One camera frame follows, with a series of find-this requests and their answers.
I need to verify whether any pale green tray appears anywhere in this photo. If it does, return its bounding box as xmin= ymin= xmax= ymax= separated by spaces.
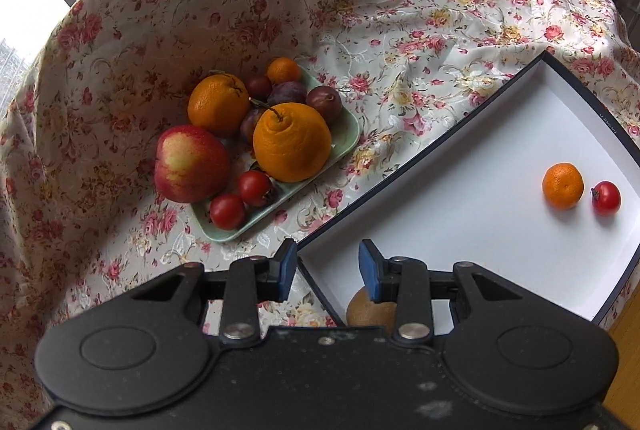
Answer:
xmin=192 ymin=63 xmax=362 ymax=243

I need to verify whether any brown kiwi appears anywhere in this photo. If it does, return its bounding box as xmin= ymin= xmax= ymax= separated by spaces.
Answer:
xmin=346 ymin=287 xmax=401 ymax=331

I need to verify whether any large knobbed orange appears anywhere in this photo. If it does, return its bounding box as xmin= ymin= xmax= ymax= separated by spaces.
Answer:
xmin=252 ymin=102 xmax=332 ymax=183

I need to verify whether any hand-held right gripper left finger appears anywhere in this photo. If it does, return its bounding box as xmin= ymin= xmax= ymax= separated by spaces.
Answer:
xmin=131 ymin=239 xmax=299 ymax=342

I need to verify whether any floral tablecloth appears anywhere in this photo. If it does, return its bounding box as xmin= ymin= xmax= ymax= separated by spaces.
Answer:
xmin=0 ymin=0 xmax=640 ymax=411

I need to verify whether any black box with white inside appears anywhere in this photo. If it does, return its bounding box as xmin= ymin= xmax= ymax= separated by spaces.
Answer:
xmin=295 ymin=51 xmax=640 ymax=326

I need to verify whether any red tomato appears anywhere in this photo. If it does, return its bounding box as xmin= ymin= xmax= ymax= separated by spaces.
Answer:
xmin=591 ymin=181 xmax=622 ymax=217
xmin=237 ymin=170 xmax=274 ymax=207
xmin=209 ymin=194 xmax=247 ymax=231

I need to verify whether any large round orange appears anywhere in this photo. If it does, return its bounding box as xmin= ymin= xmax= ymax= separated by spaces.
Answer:
xmin=187 ymin=73 xmax=250 ymax=137

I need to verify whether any purple plum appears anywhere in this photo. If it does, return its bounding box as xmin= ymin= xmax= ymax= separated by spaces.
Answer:
xmin=267 ymin=81 xmax=307 ymax=107
xmin=240 ymin=107 xmax=263 ymax=143

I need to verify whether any small mandarin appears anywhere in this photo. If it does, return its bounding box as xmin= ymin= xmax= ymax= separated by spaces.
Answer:
xmin=266 ymin=57 xmax=302 ymax=85
xmin=542 ymin=163 xmax=585 ymax=211

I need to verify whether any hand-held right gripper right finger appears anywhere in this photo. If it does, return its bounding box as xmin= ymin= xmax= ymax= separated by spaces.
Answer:
xmin=359 ymin=239 xmax=526 ymax=342

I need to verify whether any red yellow apple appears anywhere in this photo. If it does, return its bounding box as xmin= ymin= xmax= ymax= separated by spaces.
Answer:
xmin=154 ymin=124 xmax=232 ymax=204

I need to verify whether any small dark red plum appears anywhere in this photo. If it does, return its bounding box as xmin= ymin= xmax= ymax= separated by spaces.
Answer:
xmin=246 ymin=75 xmax=273 ymax=100

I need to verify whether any reddish brown plum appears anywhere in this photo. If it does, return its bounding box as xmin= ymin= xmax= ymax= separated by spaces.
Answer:
xmin=305 ymin=86 xmax=343 ymax=120

